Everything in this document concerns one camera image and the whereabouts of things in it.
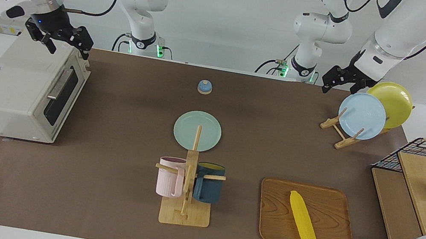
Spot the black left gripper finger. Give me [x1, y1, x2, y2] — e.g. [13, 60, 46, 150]
[349, 78, 376, 98]
[320, 64, 346, 96]

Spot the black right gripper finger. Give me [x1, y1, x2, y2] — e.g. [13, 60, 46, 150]
[36, 32, 59, 55]
[69, 25, 97, 62]

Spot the cream toaster oven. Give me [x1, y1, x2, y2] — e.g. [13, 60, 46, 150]
[0, 32, 95, 150]

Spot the pale green round plate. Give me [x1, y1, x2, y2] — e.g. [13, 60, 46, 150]
[170, 107, 225, 155]

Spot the yellow corn cob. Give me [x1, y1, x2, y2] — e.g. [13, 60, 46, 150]
[282, 190, 325, 239]

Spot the light blue round plate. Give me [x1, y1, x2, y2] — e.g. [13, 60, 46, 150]
[335, 89, 390, 144]

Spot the yellow round plate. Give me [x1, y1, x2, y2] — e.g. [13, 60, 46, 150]
[361, 79, 417, 133]

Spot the wooden plate rack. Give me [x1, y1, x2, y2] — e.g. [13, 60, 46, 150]
[316, 104, 394, 158]

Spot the brown wooden tray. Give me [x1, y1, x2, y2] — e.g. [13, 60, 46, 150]
[252, 176, 363, 239]

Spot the brown table mat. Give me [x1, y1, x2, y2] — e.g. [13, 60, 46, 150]
[0, 32, 426, 239]

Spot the pink ribbed mug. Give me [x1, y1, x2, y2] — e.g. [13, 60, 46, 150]
[154, 154, 189, 200]

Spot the dark teal ribbed mug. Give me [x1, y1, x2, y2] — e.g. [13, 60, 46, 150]
[191, 160, 227, 206]

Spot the wooden mug tree stand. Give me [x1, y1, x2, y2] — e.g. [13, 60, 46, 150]
[146, 119, 235, 233]

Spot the black right base cable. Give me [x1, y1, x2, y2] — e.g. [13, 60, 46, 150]
[111, 30, 133, 54]

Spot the black base cable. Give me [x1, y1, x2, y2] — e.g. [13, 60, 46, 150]
[254, 38, 301, 81]
[111, 30, 133, 54]

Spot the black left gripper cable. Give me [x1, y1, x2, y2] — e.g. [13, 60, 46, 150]
[312, 0, 426, 65]

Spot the black left base cable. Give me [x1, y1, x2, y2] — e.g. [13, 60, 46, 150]
[254, 38, 301, 81]

